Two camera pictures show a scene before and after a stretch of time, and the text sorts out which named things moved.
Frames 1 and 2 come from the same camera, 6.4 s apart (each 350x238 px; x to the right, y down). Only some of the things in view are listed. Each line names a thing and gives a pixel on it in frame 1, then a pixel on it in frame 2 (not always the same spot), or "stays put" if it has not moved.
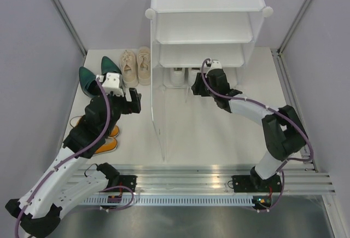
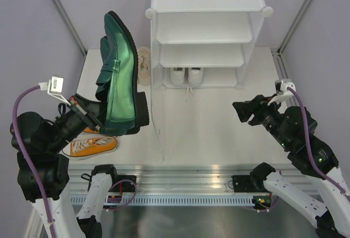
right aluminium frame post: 300,13 stays put
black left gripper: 130,106 -> 85,111
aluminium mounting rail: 219,178 stays put
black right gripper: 199,81 -> 244,109
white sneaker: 177,75 stays put
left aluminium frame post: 62,10 stays put
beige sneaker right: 143,65 stays put
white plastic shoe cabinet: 196,17 stays put
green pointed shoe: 89,83 -> 117,83
